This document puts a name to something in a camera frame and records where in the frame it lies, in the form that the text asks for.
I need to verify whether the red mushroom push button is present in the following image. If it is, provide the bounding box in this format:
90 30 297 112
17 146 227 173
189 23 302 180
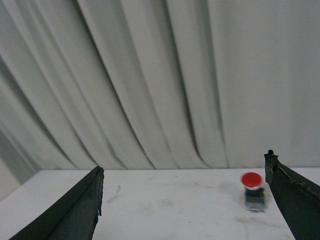
241 172 266 213

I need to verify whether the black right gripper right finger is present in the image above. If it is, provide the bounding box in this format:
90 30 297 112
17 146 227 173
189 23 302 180
264 149 320 240

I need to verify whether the white pleated curtain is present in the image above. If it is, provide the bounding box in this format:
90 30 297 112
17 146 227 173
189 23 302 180
0 0 320 198

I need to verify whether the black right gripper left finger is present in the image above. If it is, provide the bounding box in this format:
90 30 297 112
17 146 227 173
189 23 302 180
11 166 104 240

